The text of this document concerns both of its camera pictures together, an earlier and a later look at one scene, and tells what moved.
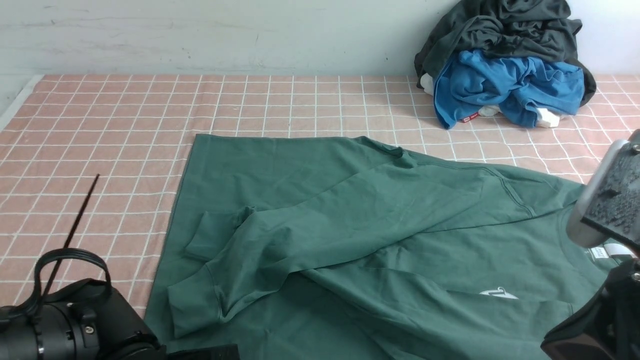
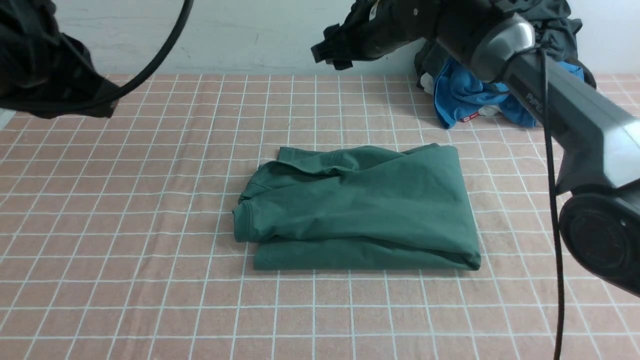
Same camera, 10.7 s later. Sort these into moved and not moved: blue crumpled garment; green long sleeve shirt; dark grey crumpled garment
Moved: green long sleeve shirt
Not moved: dark grey crumpled garment; blue crumpled garment
